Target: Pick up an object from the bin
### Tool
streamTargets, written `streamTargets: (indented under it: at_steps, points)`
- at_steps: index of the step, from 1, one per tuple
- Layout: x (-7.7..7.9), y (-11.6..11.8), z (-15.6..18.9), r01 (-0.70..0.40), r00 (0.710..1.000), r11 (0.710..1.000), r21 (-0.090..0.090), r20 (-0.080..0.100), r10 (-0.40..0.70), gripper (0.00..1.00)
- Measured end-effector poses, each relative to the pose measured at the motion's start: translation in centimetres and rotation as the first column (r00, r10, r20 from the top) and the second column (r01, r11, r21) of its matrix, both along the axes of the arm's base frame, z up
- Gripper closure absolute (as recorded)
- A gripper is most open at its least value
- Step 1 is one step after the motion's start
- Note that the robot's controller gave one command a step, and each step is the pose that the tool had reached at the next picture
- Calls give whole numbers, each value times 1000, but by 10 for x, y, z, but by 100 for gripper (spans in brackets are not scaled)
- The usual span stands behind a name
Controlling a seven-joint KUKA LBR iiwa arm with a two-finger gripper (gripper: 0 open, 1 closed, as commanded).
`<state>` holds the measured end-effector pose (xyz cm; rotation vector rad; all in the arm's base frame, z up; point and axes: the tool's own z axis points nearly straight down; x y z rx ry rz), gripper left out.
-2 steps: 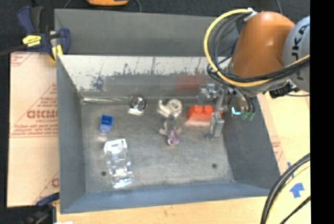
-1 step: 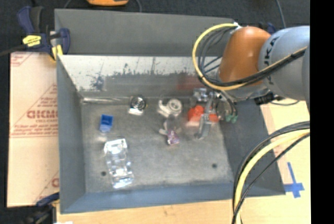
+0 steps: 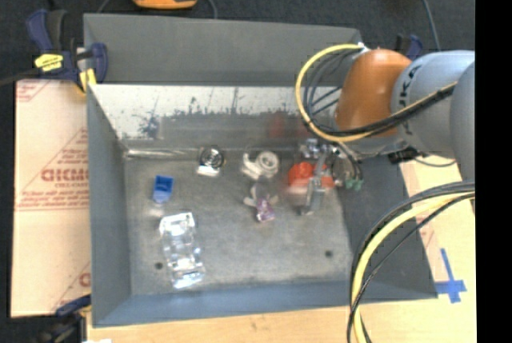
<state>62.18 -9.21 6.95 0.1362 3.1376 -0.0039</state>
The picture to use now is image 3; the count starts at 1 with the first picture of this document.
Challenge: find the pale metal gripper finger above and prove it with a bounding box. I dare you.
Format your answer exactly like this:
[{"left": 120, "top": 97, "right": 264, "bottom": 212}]
[
  {"left": 315, "top": 176, "right": 327, "bottom": 213},
  {"left": 306, "top": 177, "right": 318, "bottom": 215}
]

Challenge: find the red and white round thing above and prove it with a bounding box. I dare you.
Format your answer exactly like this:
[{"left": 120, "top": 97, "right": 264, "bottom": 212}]
[{"left": 286, "top": 162, "right": 336, "bottom": 208}]

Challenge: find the purple small packet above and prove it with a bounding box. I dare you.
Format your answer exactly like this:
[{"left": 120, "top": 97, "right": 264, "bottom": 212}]
[{"left": 255, "top": 197, "right": 277, "bottom": 223}]

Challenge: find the pale small toy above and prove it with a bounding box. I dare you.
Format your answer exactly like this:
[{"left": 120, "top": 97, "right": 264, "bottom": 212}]
[{"left": 242, "top": 184, "right": 280, "bottom": 208}]

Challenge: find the grey metal bin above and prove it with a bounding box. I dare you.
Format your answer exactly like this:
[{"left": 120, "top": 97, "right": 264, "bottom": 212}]
[{"left": 82, "top": 13, "right": 438, "bottom": 329}]

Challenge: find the clear glass jar, metal lid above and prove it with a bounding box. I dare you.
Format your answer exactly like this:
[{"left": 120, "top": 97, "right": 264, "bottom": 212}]
[{"left": 196, "top": 146, "right": 224, "bottom": 178}]

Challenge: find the clear plastic bottle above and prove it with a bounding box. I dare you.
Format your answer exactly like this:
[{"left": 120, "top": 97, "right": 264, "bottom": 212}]
[{"left": 158, "top": 211, "right": 206, "bottom": 290}]

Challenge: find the blue block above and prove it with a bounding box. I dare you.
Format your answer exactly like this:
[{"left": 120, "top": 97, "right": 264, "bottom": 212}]
[{"left": 152, "top": 174, "right": 175, "bottom": 203}]

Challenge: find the brown cardboard board, red print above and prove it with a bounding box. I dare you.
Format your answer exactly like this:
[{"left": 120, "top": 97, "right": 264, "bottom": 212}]
[{"left": 10, "top": 78, "right": 93, "bottom": 318}]

